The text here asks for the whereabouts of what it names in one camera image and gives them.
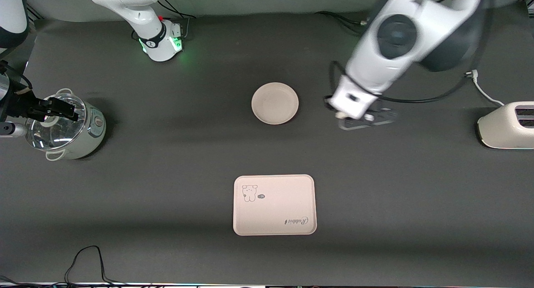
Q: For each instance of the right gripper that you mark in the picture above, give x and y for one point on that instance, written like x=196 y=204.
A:
x=20 y=103

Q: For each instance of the round beige plate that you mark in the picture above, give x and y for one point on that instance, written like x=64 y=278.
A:
x=275 y=103

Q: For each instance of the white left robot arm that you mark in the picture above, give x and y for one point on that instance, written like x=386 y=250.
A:
x=400 y=37

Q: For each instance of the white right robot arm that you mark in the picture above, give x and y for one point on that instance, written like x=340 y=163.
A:
x=137 y=12

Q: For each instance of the beige rabbit print tray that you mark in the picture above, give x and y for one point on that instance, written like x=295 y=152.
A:
x=275 y=208

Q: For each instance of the glass pot lid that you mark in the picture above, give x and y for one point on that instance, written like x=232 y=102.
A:
x=54 y=135

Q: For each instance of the pale green electric pot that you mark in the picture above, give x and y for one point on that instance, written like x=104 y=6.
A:
x=89 y=133

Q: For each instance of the cream toaster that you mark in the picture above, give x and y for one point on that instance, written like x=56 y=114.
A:
x=500 y=129

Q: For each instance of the aluminium frame rail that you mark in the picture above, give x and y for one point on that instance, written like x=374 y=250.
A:
x=35 y=13

